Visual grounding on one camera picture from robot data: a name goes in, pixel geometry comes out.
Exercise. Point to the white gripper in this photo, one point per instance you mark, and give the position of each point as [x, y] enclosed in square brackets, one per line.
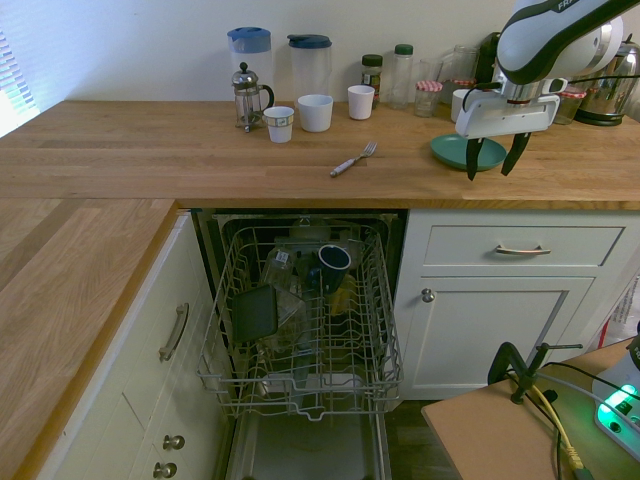
[505, 115]

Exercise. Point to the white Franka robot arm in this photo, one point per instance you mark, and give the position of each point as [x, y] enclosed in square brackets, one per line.
[530, 40]

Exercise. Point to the dishwasher door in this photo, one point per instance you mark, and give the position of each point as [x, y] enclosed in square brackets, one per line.
[310, 450]

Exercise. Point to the green plate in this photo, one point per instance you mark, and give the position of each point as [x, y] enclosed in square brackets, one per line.
[450, 150]

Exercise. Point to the plain white cup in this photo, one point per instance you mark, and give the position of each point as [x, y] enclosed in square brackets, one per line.
[460, 107]

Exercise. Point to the glass jar red checked lid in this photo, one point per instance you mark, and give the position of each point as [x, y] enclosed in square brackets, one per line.
[428, 100]
[570, 107]

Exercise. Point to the black bottle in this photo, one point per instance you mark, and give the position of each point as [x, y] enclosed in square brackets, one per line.
[486, 55]

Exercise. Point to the clear drinking glass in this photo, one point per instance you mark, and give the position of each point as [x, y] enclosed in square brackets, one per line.
[431, 70]

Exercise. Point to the clear bottle green lid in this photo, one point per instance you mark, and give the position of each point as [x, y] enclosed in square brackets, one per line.
[402, 75]

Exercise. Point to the steel electric kettle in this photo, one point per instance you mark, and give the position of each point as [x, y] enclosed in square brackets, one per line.
[607, 97]

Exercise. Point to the white ribbed cup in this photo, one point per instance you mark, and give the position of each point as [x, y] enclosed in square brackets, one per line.
[361, 102]

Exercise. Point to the spice jar black lid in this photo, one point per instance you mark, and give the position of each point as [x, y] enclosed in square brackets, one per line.
[372, 75]

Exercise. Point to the round metal cabinet knob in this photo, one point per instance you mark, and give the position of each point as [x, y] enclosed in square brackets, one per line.
[165, 470]
[428, 295]
[174, 442]

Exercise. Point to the white cabinet with door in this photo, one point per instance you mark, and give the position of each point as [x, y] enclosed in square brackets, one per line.
[500, 325]

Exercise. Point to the large white mug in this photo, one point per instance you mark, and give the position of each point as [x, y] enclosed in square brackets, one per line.
[315, 114]

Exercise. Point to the navy blue mug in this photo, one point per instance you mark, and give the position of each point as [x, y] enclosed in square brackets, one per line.
[334, 267]

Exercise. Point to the black C clamp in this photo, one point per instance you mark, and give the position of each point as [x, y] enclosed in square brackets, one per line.
[505, 357]

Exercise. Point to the wide pitcher dark lid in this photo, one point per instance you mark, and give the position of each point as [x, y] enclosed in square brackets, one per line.
[310, 65]

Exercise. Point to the white plastic bag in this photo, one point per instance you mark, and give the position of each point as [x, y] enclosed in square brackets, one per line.
[622, 315]

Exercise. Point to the yellow item in rack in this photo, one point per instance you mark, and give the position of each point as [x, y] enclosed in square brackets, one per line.
[345, 295]

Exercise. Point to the patterned paper cup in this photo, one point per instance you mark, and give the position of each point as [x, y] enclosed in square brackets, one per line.
[279, 125]

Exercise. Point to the clear glass container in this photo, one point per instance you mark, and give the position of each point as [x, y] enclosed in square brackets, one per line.
[285, 280]

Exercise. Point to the glass french press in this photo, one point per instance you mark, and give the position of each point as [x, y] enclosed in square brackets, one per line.
[246, 95]

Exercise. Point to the tall pitcher blue lid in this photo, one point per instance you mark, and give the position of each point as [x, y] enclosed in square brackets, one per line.
[250, 50]

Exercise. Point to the wooden mounting board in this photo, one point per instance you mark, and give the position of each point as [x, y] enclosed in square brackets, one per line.
[490, 440]

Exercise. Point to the white drawer cabinet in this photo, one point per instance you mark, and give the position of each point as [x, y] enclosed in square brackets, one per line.
[150, 390]

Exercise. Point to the window blinds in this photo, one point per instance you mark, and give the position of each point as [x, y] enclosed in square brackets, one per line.
[15, 75]

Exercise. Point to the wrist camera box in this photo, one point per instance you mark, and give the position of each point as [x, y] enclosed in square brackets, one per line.
[555, 86]

